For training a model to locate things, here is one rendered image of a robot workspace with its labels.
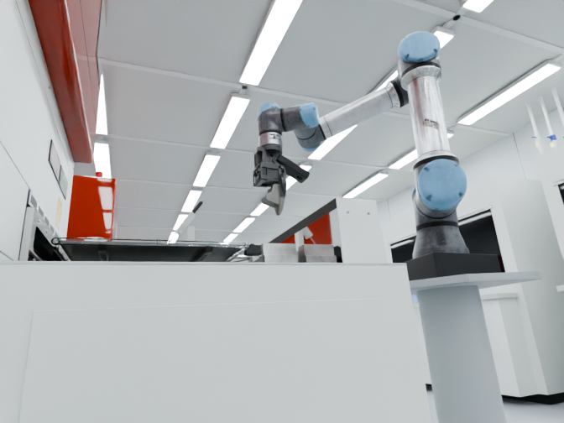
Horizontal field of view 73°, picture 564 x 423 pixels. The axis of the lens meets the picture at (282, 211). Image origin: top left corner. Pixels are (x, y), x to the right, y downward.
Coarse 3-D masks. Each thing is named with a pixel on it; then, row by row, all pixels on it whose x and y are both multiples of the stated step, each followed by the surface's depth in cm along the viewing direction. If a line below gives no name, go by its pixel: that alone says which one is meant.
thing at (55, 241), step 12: (60, 240) 68; (72, 240) 68; (84, 240) 69; (96, 240) 70; (108, 240) 70; (120, 240) 71; (132, 240) 72; (144, 240) 73; (156, 240) 74; (168, 240) 75; (180, 240) 76
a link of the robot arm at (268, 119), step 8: (264, 104) 120; (272, 104) 120; (264, 112) 119; (272, 112) 118; (264, 120) 118; (272, 120) 118; (280, 120) 117; (264, 128) 117; (272, 128) 117; (280, 128) 119
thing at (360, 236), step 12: (348, 204) 74; (360, 204) 76; (372, 204) 77; (348, 216) 74; (360, 216) 75; (372, 216) 76; (348, 228) 73; (360, 228) 74; (372, 228) 75; (348, 240) 72; (360, 240) 73; (372, 240) 74; (348, 252) 71; (360, 252) 72; (372, 252) 73
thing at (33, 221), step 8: (32, 208) 63; (24, 216) 62; (32, 216) 63; (40, 216) 68; (24, 224) 62; (32, 224) 63; (40, 224) 68; (24, 232) 62; (32, 232) 63; (40, 232) 70; (48, 232) 75; (24, 240) 61; (32, 240) 63; (40, 240) 75; (48, 240) 75; (24, 248) 61; (32, 248) 63; (48, 248) 82; (24, 256) 61; (32, 256) 64; (56, 256) 89; (64, 256) 95
